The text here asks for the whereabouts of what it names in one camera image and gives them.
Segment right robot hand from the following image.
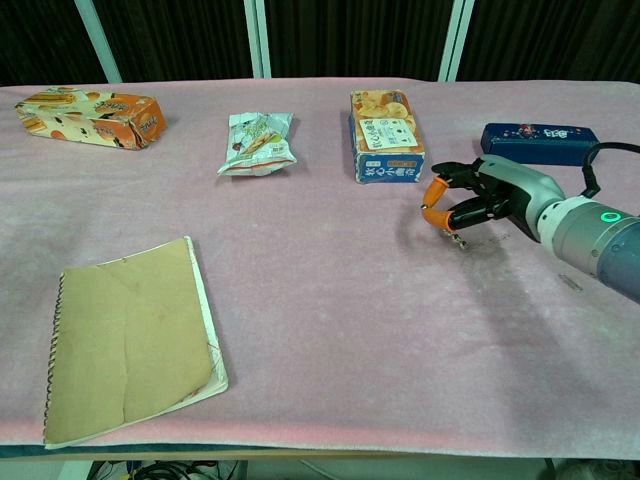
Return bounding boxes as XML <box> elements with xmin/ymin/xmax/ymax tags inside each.
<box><xmin>421</xmin><ymin>154</ymin><xmax>567</xmax><ymax>244</ymax></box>

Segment dark blue floral case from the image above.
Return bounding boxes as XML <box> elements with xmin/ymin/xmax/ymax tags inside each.
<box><xmin>480</xmin><ymin>122</ymin><xmax>600</xmax><ymax>168</ymax></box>

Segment blue orange cookie box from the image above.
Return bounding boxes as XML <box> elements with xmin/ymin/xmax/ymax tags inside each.
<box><xmin>348</xmin><ymin>89</ymin><xmax>427</xmax><ymax>185</ymax></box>

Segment black pleated curtain panel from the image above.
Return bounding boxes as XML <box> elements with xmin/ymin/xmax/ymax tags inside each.
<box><xmin>263</xmin><ymin>0</ymin><xmax>454</xmax><ymax>80</ymax></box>
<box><xmin>0</xmin><ymin>0</ymin><xmax>109</xmax><ymax>88</ymax></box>
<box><xmin>458</xmin><ymin>0</ymin><xmax>640</xmax><ymax>84</ymax></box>
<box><xmin>93</xmin><ymin>0</ymin><xmax>254</xmax><ymax>83</ymax></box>

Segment pink foam table mat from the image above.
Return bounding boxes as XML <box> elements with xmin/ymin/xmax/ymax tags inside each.
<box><xmin>0</xmin><ymin>78</ymin><xmax>640</xmax><ymax>460</ymax></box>

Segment white green snack bag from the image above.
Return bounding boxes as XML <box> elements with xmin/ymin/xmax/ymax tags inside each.
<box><xmin>216</xmin><ymin>111</ymin><xmax>299</xmax><ymax>177</ymax></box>

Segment brown spiral notebook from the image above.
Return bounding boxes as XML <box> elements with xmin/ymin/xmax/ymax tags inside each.
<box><xmin>42</xmin><ymin>235</ymin><xmax>230</xmax><ymax>450</ymax></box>

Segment long orange biscuit box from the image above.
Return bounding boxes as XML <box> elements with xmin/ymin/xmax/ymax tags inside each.
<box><xmin>14</xmin><ymin>86</ymin><xmax>168</xmax><ymax>151</ymax></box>

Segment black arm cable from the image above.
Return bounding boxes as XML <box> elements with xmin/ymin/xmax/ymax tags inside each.
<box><xmin>579</xmin><ymin>141</ymin><xmax>640</xmax><ymax>200</ymax></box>

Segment white screen frame post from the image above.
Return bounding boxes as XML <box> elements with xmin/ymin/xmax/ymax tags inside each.
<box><xmin>242</xmin><ymin>0</ymin><xmax>273</xmax><ymax>79</ymax></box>
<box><xmin>436</xmin><ymin>0</ymin><xmax>476</xmax><ymax>83</ymax></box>
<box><xmin>74</xmin><ymin>0</ymin><xmax>124</xmax><ymax>84</ymax></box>

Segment tangled black floor cables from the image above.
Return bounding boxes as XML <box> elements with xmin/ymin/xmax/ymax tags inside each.
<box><xmin>89</xmin><ymin>459</ymin><xmax>247</xmax><ymax>480</ymax></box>

